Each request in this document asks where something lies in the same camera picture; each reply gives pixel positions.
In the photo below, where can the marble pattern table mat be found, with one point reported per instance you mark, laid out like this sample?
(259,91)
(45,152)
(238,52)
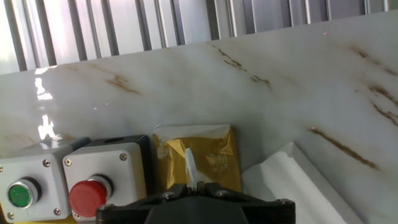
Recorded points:
(217,93)

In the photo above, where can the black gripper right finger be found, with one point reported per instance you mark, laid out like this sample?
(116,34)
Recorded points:
(270,214)

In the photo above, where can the grey box red mushroom button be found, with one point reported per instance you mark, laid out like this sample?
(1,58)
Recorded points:
(90,196)

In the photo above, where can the white napkin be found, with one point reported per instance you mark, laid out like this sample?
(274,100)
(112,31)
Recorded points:
(190,165)
(280,180)

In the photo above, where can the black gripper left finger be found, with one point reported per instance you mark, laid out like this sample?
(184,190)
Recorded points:
(124,214)

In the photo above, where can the gold tissue pack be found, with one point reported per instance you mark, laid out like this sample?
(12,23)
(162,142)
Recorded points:
(220,161)

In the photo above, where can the folded white napkin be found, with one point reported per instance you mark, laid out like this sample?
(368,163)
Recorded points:
(280,180)

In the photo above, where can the grey box green button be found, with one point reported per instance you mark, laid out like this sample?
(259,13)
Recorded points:
(21,194)

